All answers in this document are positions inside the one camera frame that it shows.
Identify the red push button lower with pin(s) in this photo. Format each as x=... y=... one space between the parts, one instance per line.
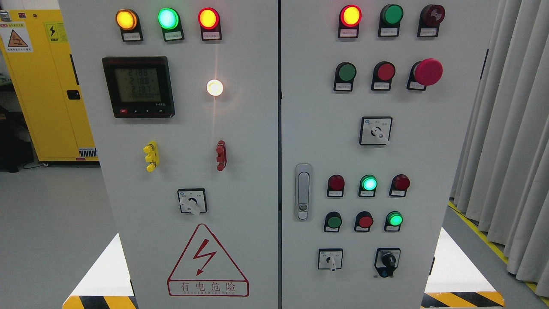
x=363 y=222

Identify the yellow safety storage cabinet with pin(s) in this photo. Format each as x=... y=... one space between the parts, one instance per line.
x=38 y=56

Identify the yellow terminal connector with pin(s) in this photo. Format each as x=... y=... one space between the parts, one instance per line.
x=152 y=156

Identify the red emergency stop button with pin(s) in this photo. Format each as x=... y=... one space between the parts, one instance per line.
x=424 y=73

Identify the red terminal connector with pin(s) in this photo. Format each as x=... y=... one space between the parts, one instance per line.
x=221 y=158

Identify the white rotary light switch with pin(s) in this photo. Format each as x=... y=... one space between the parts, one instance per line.
x=192 y=200

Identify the black digital power meter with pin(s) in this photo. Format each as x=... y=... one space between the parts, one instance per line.
x=139 y=87

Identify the yellow indicator light top left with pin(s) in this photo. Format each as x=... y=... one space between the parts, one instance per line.
x=129 y=24

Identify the white rotary selector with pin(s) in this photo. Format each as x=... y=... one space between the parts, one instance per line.
x=330 y=259
x=375 y=131

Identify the green indicator light top left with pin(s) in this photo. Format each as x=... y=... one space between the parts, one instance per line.
x=170 y=23

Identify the red push button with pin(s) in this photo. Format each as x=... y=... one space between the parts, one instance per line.
x=363 y=222
x=383 y=74

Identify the lit green indicator lamp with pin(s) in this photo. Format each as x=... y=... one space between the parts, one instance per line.
x=367 y=186

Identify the white rotary selector upper right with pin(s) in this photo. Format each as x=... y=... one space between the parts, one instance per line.
x=375 y=131

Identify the grey electrical control cabinet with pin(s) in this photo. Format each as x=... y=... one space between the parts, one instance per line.
x=277 y=61

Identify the silver cabinet door handle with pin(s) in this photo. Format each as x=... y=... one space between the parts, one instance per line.
x=303 y=173

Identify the green push button upper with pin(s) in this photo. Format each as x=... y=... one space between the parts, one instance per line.
x=345 y=73

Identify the grey curtain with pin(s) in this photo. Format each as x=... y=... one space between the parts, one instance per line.
x=503 y=174

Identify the red indicator light top left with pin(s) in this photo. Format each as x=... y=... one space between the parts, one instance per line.
x=210 y=24

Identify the lit green push button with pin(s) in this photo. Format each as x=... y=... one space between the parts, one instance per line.
x=393 y=222

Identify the white rotary selector lower right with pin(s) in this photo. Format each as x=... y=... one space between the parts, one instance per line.
x=330 y=259

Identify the dark red buzzer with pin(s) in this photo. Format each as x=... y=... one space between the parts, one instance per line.
x=429 y=21

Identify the dark red indicator lamp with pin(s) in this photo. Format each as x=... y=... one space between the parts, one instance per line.
x=399 y=186
x=335 y=186

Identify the red electric danger sticker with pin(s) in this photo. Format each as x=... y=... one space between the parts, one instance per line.
x=205 y=269

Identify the black knob selector switch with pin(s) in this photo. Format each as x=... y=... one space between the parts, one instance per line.
x=386 y=261

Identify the small clear lamp bulb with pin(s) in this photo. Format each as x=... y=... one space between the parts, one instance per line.
x=214 y=87

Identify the red push button upper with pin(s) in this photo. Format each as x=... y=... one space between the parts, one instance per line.
x=383 y=74

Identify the red indicator light top right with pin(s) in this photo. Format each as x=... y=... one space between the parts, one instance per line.
x=349 y=20

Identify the dark red indicator lamp left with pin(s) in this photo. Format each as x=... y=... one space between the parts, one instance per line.
x=335 y=186

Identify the red indicator light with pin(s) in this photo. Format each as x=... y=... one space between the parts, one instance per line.
x=210 y=24
x=349 y=20

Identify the green indicator lamp top right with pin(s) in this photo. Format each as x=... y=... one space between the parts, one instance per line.
x=389 y=20

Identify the green push button lower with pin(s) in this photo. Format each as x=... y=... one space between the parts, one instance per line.
x=332 y=222

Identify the dark red indicator lamp right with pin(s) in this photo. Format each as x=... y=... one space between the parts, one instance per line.
x=399 y=186

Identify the white platform with hazard stripes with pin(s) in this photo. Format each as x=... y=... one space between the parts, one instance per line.
x=454 y=282

